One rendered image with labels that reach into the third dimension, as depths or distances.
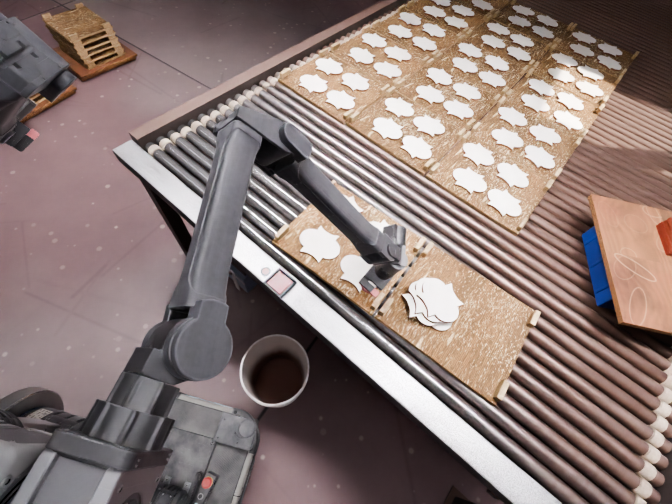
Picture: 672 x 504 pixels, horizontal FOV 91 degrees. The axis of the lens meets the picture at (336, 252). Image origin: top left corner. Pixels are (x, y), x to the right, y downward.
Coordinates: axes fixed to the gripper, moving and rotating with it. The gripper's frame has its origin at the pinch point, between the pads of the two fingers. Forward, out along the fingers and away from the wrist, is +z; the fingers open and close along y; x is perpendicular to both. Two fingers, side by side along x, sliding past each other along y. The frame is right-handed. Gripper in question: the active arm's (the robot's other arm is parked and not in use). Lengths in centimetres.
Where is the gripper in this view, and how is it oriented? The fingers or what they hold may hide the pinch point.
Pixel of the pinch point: (373, 278)
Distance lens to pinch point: 106.9
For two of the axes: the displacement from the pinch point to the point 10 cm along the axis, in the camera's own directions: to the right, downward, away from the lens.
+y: -6.2, 6.7, -4.1
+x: 7.5, 6.6, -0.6
